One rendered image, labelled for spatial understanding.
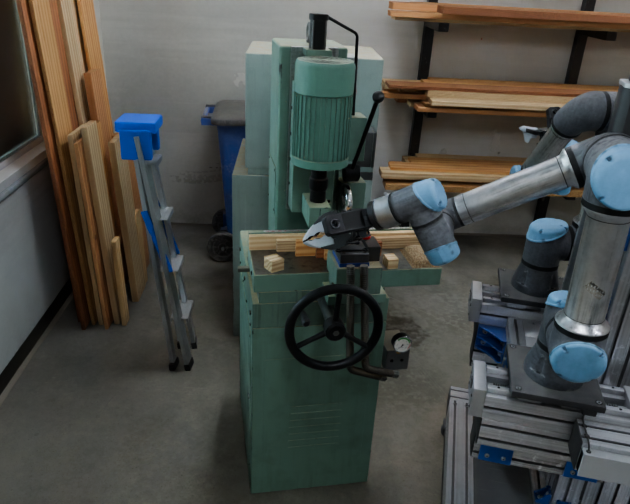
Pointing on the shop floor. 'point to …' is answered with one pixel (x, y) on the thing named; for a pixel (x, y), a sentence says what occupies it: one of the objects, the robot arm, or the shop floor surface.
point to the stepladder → (135, 144)
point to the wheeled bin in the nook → (227, 120)
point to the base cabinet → (303, 408)
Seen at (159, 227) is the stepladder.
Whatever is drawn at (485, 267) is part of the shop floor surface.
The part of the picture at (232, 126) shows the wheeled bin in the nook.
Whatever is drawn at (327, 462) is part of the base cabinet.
